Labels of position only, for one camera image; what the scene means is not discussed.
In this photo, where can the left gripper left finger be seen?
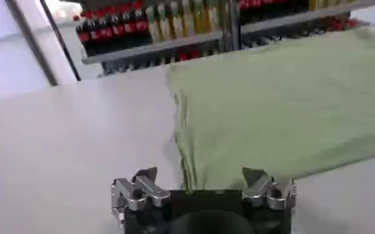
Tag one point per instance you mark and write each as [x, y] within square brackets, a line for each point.
[149, 187]

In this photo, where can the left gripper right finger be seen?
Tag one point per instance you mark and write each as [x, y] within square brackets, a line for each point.
[266, 190]

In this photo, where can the green shirt with red print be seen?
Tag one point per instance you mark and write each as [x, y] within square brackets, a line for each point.
[276, 108]

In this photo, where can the shelf rack with bottles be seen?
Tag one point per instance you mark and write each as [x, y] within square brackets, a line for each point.
[149, 28]
[286, 16]

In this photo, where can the thin black frame pole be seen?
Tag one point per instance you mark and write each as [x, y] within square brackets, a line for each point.
[61, 41]

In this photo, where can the thick grey frame pole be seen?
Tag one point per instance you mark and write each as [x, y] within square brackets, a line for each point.
[31, 41]

